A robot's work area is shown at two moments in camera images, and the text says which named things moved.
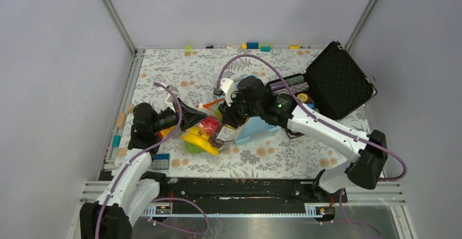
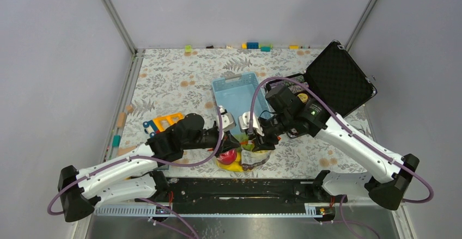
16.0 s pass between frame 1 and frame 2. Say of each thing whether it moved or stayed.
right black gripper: moved
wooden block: stayed
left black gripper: moved
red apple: moved
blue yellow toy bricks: stayed
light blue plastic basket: moved
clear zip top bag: moved
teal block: stayed
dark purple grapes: moved
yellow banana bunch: moved
